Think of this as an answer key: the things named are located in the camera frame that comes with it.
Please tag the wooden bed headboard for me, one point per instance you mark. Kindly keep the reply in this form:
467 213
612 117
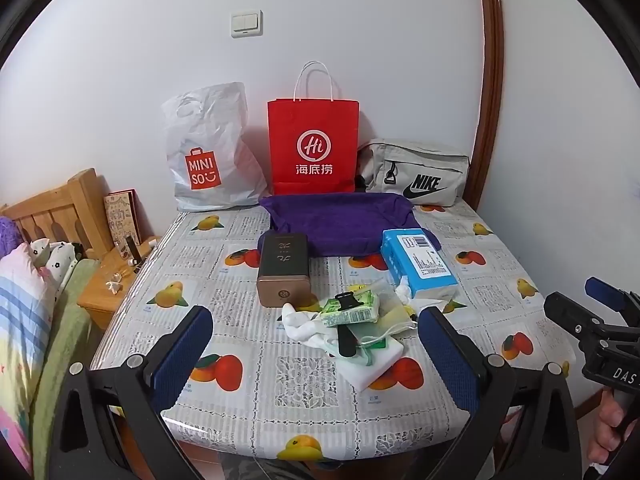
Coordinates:
55 205

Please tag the small black bottle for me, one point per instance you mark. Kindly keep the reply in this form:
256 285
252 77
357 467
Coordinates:
132 252

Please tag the person's right hand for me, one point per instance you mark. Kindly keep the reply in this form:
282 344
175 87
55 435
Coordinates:
602 430

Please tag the blue tissue pack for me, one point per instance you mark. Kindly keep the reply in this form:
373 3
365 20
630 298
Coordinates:
420 265

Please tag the purple plush toy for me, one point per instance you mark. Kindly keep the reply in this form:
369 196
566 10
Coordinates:
9 235

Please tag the brown tin box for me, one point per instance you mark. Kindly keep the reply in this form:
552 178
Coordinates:
282 270

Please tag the grey waist bag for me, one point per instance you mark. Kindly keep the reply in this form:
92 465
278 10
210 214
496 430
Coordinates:
425 160

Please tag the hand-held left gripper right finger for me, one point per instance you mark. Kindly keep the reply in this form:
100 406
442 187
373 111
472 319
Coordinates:
450 355

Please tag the white wall switch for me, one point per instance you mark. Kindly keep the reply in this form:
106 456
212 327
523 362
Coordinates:
246 23

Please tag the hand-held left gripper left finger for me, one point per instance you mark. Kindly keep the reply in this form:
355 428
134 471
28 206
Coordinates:
185 345

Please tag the green bed sheet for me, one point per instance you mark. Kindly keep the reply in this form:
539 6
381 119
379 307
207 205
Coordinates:
65 340

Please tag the wooden nightstand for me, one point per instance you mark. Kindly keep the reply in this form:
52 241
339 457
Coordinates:
107 305

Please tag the white plastic shopping bag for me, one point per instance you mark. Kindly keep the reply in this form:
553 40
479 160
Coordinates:
210 130

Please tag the illustrated book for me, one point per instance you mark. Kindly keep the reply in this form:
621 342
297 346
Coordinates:
120 220

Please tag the striped pillow bedding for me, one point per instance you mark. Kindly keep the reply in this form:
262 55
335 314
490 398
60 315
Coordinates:
20 335

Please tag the white sponge block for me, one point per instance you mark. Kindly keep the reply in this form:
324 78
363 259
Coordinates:
370 375

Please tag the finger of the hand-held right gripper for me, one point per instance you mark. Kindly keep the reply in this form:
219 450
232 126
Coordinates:
575 322
607 290

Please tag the red paper bag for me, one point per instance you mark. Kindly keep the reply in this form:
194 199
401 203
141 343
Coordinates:
312 120

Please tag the brown wooden door frame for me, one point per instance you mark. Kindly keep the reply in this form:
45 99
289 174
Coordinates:
492 60

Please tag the panda plush toy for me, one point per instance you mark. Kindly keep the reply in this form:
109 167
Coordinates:
60 260

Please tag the purple towel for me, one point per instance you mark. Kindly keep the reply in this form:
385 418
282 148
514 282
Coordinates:
340 220

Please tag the pale yellow mesh pouch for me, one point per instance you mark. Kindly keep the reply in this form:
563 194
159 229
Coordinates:
395 315

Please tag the white glove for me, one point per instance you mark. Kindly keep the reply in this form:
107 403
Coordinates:
300 322

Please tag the green wipes packet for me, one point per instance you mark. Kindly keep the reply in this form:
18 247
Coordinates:
350 314

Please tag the black binder clip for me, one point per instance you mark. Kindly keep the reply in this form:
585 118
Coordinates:
350 300

